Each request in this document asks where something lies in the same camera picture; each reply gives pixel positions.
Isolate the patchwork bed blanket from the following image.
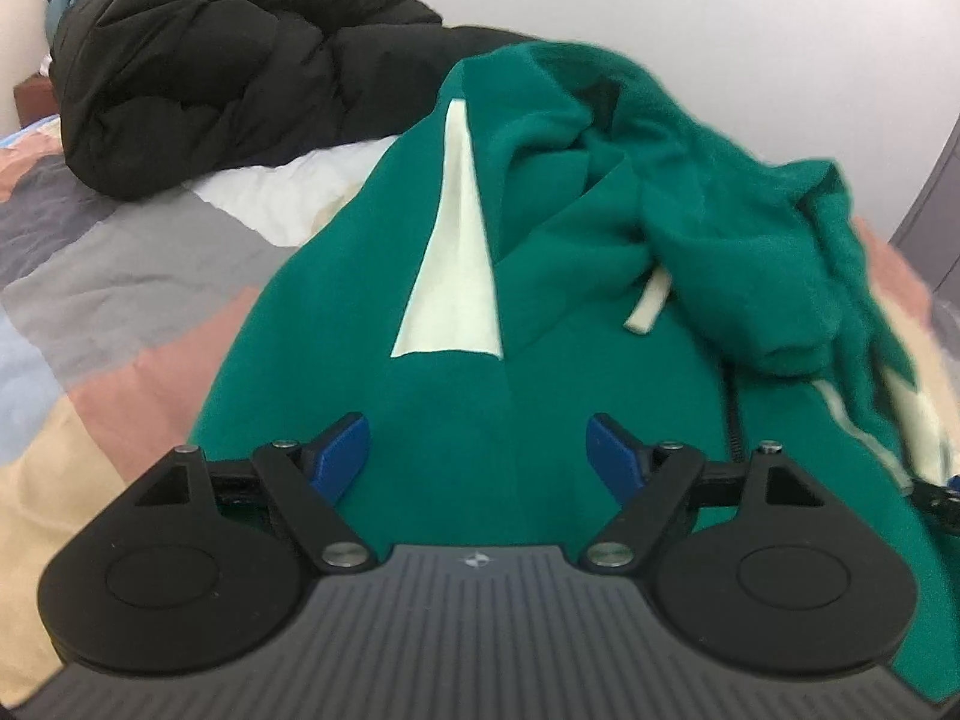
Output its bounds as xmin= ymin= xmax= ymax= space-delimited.
xmin=0 ymin=116 xmax=960 ymax=695

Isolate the grey door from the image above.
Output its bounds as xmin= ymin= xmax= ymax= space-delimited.
xmin=889 ymin=116 xmax=960 ymax=293

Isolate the pink storage box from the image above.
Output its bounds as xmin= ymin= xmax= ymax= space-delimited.
xmin=13 ymin=73 xmax=58 ymax=125

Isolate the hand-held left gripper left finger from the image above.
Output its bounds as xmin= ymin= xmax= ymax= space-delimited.
xmin=133 ymin=412 xmax=380 ymax=575

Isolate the black puffer jacket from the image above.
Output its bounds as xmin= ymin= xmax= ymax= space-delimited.
xmin=49 ymin=0 xmax=541 ymax=202

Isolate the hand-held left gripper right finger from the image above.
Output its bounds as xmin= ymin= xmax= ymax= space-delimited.
xmin=582 ymin=412 xmax=826 ymax=572

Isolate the green hoodie with cream stripes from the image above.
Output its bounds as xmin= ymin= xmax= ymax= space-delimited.
xmin=186 ymin=41 xmax=950 ymax=713

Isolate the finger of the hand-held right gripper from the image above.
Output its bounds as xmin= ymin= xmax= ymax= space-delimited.
xmin=909 ymin=474 xmax=960 ymax=537

